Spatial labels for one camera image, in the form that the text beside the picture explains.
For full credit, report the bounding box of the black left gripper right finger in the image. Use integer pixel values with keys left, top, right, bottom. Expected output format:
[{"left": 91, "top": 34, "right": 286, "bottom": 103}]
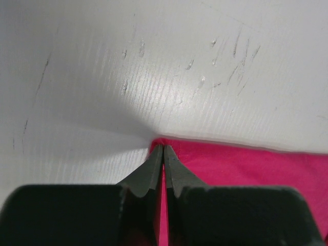
[{"left": 163, "top": 146, "right": 325, "bottom": 245}]

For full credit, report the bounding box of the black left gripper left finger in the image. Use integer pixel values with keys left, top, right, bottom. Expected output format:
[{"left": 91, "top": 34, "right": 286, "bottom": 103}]
[{"left": 1, "top": 145, "right": 163, "bottom": 245}]

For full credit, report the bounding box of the pink t shirt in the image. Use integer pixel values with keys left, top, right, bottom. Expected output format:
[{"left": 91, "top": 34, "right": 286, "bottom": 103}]
[{"left": 150, "top": 138, "right": 327, "bottom": 242}]

